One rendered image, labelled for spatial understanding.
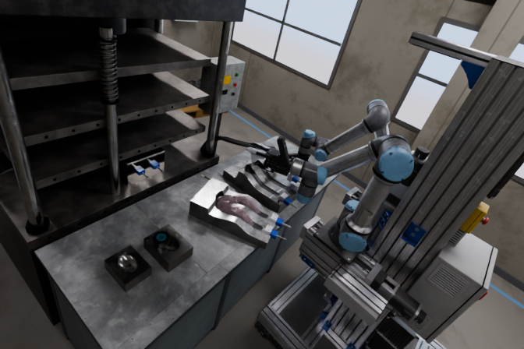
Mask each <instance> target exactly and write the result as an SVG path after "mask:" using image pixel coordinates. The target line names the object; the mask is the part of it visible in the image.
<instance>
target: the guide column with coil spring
mask: <svg viewBox="0 0 524 349"><path fill-rule="evenodd" d="M98 33H99V37H100V38H103V39H113V33H112V27H111V26H105V25H99V26H98ZM99 43H100V44H103V45H110V44H113V43H104V42H100V41H99ZM100 49H101V50H111V49H114V48H113V47H101V46H100ZM100 54H102V55H112V54H114V52H113V51H111V52H103V51H100ZM113 58H114V56H111V57H103V56H101V59H113ZM112 63H114V61H111V62H103V61H101V64H112ZM101 67H102V68H103V69H112V68H114V67H115V66H114V65H112V66H103V65H102V66H101ZM114 71H115V70H111V71H104V70H101V72H103V73H113V72H114ZM114 76H115V74H114V75H110V76H106V75H102V77H104V78H111V77H114ZM102 81H103V82H113V81H115V79H102ZM102 85H103V86H114V85H115V83H112V84H104V83H102ZM114 89H115V87H114V88H103V90H114ZM114 93H115V92H111V93H106V92H103V94H106V95H112V94H114ZM115 97H116V95H115V96H112V97H105V96H104V98H105V99H112V98H115ZM104 116H105V127H106V138H107V148H108V169H109V179H110V190H111V194H112V195H113V196H117V195H119V194H120V193H121V189H120V173H119V142H118V126H117V111H116V104H114V105H107V104H104Z"/></svg>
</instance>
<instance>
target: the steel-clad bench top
mask: <svg viewBox="0 0 524 349"><path fill-rule="evenodd" d="M246 158H248V159H249V160H251V152H249V151H247V150H246V151H244V152H241V153H239V154H237V155H235V156H234V157H231V158H229V159H227V160H224V161H222V162H221V163H219V164H216V165H214V166H213V167H209V168H208V169H206V170H204V171H201V172H200V173H198V174H195V175H194V176H191V177H189V178H187V179H185V180H183V181H181V182H179V183H177V184H174V185H172V186H170V187H168V188H166V189H164V190H162V191H160V192H157V193H155V194H153V195H152V196H149V197H147V198H146V199H142V200H140V201H139V202H137V203H134V204H133V205H131V206H128V207H126V208H124V209H122V210H120V211H118V212H116V213H113V214H112V215H110V216H107V217H105V218H103V219H101V220H99V221H97V222H95V223H93V224H90V225H88V226H86V227H84V228H82V229H80V230H78V231H75V232H73V233H72V234H69V235H67V236H65V237H64V238H61V239H59V240H57V241H54V242H52V243H51V244H49V245H46V246H45V247H42V248H40V249H38V250H36V251H34V252H35V253H36V255H37V257H38V258H39V259H40V261H41V262H42V263H43V264H44V266H45V268H46V269H47V271H48V272H49V273H50V274H51V276H52V278H53V279H54V280H55V282H56V284H57V285H58V286H59V287H60V289H61V290H62V292H63V294H64V295H65V296H66V297H67V299H68V300H69V302H70V303H71V305H72V306H73V308H74V309H75V310H76V312H77V313H78V315H79V316H80V318H81V319H82V320H83V322H84V323H85V325H86V326H87V328H88V329H89V331H90V332H91V333H92V334H93V336H94V338H95V339H96V341H97V342H98V343H99V344H100V346H101V348H102V349H144V348H145V347H146V346H148V345H149V344H150V343H151V342H152V341H153V340H154V339H156V338H157V337H158V336H159V335H160V334H161V333H162V332H164V331H165V330H166V329H167V328H168V327H169V326H170V325H171V324H173V323H174V321H176V320H177V318H179V317H180V316H181V315H182V314H183V313H184V312H185V311H187V310H188V309H189V308H190V307H191V306H192V305H194V304H195V303H196V302H197V301H198V300H199V299H200V298H202V297H203V296H204V295H205V294H206V293H207V292H208V291H209V290H210V289H211V288H212V287H213V286H214V285H215V284H217V283H218V282H219V281H220V280H221V279H222V278H223V277H225V276H226V275H227V274H228V273H229V272H230V271H231V270H233V269H234V268H235V267H236V266H237V265H238V264H239V263H241V262H242V261H243V260H244V259H245V258H246V257H247V256H248V255H249V254H250V253H251V252H252V251H253V250H254V249H256V248H257V247H258V246H256V245H254V244H252V243H250V242H248V241H245V240H243V239H241V238H239V237H237V236H235V235H233V234H230V233H228V232H227V231H223V230H222V229H220V228H218V227H215V226H214V225H211V224H209V223H207V222H205V221H203V220H200V219H198V218H196V217H194V216H192V215H190V214H189V206H190V200H191V199H192V198H193V197H194V196H195V195H196V194H197V193H198V192H199V191H200V190H201V189H202V188H203V187H204V186H205V185H206V184H207V183H208V182H209V181H210V180H209V179H212V178H214V179H216V180H219V181H220V182H224V183H225V184H227V185H228V190H230V191H233V192H236V193H240V194H244V195H248V194H247V193H245V192H244V191H243V190H242V189H240V188H238V187H237V186H236V185H234V184H232V183H231V182H230V181H229V180H227V179H226V178H224V177H223V172H224V169H226V168H228V167H231V166H232V165H234V164H237V163H239V162H240V161H242V160H245V159H246ZM201 175H204V176H206V177H207V178H209V179H207V178H205V177H203V176H201ZM292 204H294V206H296V207H298V208H297V209H296V208H295V207H294V206H292V205H289V206H287V207H286V208H285V209H284V210H283V211H281V212H280V214H281V216H280V218H281V219H283V220H284V221H283V223H284V222H286V221H287V220H288V219H289V218H290V217H291V216H292V215H293V214H295V213H296V212H297V211H298V210H299V209H300V208H302V207H303V206H304V205H305V204H302V203H300V202H299V201H298V200H297V199H296V200H295V201H294V202H292ZM167 224H170V225H171V226H172V227H173V228H174V229H175V230H176V231H177V232H178V233H180V234H181V235H182V236H183V237H184V238H185V239H186V240H187V241H188V242H189V243H190V244H191V245H192V246H193V255H192V256H190V257H189V258H188V259H187V260H185V261H184V262H183V263H181V264H180V265H178V266H177V267H176V268H175V269H173V270H172V271H170V272H169V273H168V272H167V271H166V270H165V269H164V268H163V267H162V266H161V265H160V264H159V263H158V262H157V261H156V260H155V259H154V257H153V256H152V255H151V254H150V253H149V252H148V251H147V250H146V249H145V248H144V247H143V239H144V238H146V237H147V236H149V235H150V234H153V233H154V232H155V231H158V230H159V229H161V228H163V227H164V226H166V225H167ZM129 245H131V246H132V247H134V248H135V250H136V251H137V252H138V253H139V254H140V255H141V256H142V257H143V258H144V259H145V260H146V261H147V262H148V263H149V264H150V266H151V267H152V268H151V275H150V276H149V277H148V278H146V279H145V280H143V281H142V282H140V283H139V284H137V285H136V286H135V287H133V288H132V289H130V290H129V291H127V292H124V290H123V289H122V288H121V287H120V286H119V284H118V283H117V282H116V281H115V279H114V278H113V277H112V276H111V274H110V273H109V272H108V271H107V270H106V269H105V266H104V260H105V259H107V258H108V257H110V256H113V255H114V254H115V253H117V252H119V251H121V250H123V249H124V248H126V247H127V246H129Z"/></svg>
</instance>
